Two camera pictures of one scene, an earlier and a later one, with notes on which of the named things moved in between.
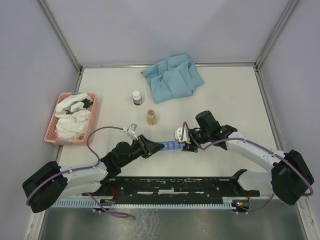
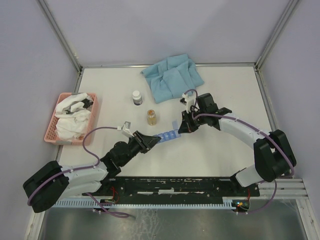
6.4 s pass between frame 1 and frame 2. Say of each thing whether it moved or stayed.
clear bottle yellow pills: stayed
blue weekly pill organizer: moved
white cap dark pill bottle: stayed
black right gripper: moved
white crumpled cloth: stayed
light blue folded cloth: stayed
